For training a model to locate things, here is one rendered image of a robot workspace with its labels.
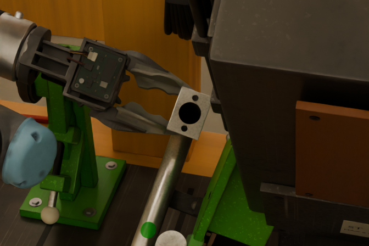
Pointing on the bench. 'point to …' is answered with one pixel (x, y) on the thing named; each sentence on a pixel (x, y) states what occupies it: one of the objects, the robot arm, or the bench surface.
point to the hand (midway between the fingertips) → (186, 113)
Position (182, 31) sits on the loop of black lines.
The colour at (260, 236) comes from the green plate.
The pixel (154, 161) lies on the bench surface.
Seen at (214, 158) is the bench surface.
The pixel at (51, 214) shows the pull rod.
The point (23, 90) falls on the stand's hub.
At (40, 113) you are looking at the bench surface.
